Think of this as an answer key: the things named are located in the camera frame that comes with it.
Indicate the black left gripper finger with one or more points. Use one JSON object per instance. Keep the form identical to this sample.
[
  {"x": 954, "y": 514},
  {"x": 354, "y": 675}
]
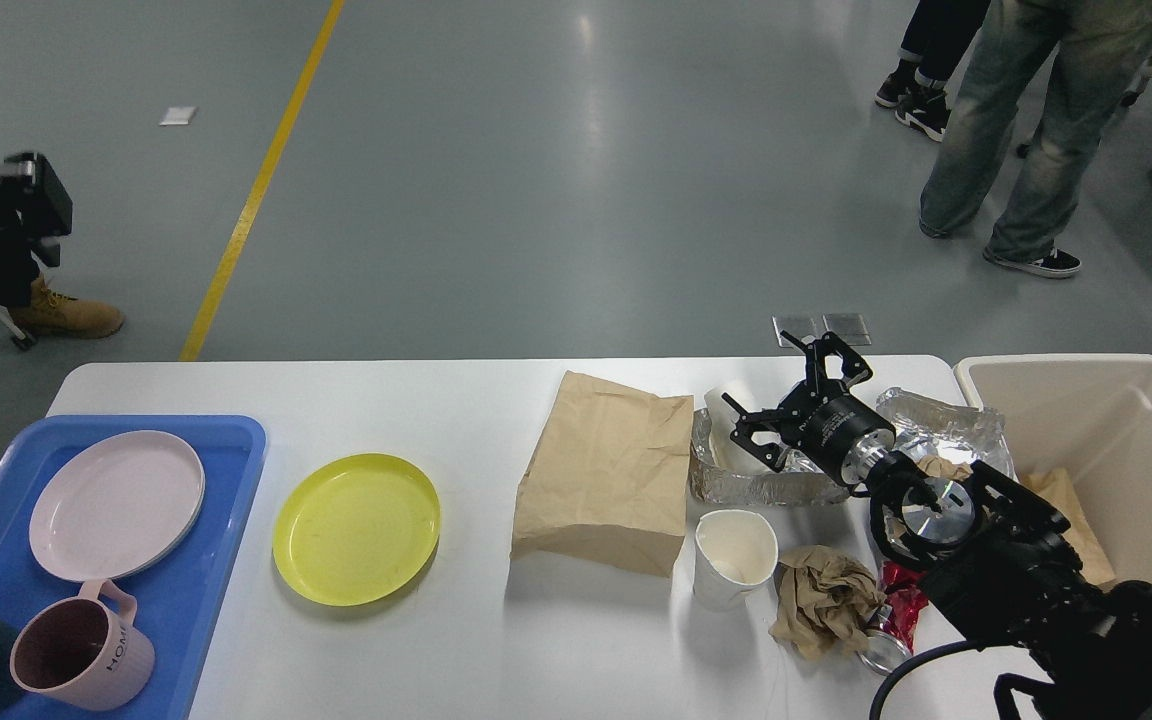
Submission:
[{"x": 42, "y": 202}]

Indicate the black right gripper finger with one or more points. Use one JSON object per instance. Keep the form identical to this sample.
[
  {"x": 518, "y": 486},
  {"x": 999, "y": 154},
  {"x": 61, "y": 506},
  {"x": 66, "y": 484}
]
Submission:
[
  {"x": 832, "y": 367},
  {"x": 759, "y": 433}
]

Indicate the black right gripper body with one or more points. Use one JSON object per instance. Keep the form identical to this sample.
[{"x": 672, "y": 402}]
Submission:
[{"x": 835, "y": 434}]

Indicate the brown paper bag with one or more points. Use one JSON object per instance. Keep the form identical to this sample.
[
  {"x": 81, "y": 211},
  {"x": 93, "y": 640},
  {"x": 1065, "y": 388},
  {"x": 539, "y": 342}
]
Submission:
[{"x": 606, "y": 481}]

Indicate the yellow plate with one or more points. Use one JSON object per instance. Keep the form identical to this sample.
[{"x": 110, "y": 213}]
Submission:
[{"x": 357, "y": 530}]

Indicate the pink mug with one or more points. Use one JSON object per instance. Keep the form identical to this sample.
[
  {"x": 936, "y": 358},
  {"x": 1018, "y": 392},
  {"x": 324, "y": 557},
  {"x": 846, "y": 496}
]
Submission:
[{"x": 85, "y": 651}]

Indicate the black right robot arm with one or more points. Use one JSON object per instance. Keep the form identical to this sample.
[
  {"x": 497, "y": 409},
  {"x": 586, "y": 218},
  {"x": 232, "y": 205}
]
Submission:
[{"x": 991, "y": 554}]

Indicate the aluminium foil tray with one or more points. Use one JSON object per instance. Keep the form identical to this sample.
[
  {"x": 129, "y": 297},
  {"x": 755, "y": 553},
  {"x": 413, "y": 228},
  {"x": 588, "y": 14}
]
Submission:
[{"x": 710, "y": 483}]

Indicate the person in black clothes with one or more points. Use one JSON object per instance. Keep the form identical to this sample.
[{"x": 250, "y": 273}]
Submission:
[{"x": 36, "y": 308}]

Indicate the metal floor socket plates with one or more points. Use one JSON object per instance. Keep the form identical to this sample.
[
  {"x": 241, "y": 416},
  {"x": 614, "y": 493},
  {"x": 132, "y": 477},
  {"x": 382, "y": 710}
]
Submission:
[{"x": 852, "y": 328}]

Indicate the white paper cup in tray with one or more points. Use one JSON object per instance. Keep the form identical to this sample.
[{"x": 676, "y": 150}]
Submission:
[{"x": 727, "y": 454}]

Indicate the crumpled foil sheet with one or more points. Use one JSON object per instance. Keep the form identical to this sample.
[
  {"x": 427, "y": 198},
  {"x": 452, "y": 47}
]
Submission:
[{"x": 960, "y": 434}]

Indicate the crumpled brown paper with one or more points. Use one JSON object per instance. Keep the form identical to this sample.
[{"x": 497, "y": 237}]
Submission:
[{"x": 825, "y": 599}]

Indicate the white floor marker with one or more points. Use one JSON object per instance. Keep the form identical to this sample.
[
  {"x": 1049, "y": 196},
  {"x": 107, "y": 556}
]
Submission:
[{"x": 178, "y": 116}]

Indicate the red wrapper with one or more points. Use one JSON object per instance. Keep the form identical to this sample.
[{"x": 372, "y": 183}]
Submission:
[{"x": 903, "y": 602}]

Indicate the metal can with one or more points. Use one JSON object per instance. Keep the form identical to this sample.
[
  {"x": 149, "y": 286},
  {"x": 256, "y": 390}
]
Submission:
[{"x": 883, "y": 652}]

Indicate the brown paper in bin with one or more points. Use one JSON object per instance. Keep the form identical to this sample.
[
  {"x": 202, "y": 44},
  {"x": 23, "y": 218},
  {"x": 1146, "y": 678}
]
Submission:
[{"x": 1056, "y": 487}]

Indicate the beige plastic bin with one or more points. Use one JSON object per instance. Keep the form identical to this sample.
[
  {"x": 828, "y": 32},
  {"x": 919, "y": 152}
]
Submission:
[{"x": 1087, "y": 414}]

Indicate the pink plate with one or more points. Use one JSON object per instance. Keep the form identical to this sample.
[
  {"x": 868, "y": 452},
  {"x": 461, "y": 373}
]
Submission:
[{"x": 117, "y": 507}]

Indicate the person in dark jeans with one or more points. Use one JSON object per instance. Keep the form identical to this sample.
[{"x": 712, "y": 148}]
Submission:
[{"x": 935, "y": 41}]

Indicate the blue plastic tray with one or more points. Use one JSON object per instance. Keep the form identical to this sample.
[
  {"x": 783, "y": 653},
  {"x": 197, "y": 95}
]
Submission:
[{"x": 180, "y": 596}]

